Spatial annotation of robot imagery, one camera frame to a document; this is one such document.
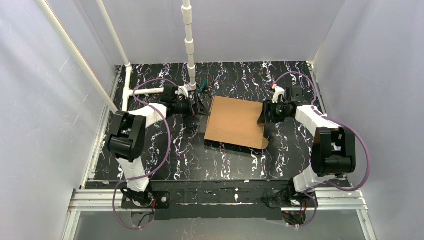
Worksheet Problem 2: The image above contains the brown cardboard box sheet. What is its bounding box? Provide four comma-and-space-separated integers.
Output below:
204, 96, 269, 150

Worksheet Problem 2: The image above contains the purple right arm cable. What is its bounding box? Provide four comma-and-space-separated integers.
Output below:
273, 71, 371, 229

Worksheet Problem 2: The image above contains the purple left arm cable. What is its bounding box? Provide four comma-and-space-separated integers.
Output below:
111, 78, 180, 230

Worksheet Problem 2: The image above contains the white pvc pipe frame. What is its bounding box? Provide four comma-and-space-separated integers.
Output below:
34, 0, 198, 114

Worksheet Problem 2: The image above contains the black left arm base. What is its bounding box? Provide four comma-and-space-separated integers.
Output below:
120, 187, 171, 210

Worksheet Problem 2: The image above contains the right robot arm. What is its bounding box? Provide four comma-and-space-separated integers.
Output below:
257, 83, 356, 193

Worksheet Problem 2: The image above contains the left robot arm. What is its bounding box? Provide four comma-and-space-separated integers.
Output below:
106, 84, 210, 193

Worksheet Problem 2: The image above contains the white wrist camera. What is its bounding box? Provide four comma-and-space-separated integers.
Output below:
271, 83, 286, 104
176, 86, 189, 98

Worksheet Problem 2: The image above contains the green handled screwdriver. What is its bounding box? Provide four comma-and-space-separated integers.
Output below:
198, 79, 210, 94

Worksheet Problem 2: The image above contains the aluminium rail frame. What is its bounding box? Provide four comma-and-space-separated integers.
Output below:
61, 61, 379, 240

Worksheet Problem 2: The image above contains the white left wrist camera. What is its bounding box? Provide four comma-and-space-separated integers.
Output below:
176, 86, 189, 98

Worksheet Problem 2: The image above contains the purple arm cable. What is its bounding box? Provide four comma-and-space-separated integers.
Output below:
111, 78, 180, 230
273, 71, 371, 229

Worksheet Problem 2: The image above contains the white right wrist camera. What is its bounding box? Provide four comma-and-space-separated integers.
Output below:
271, 83, 286, 104

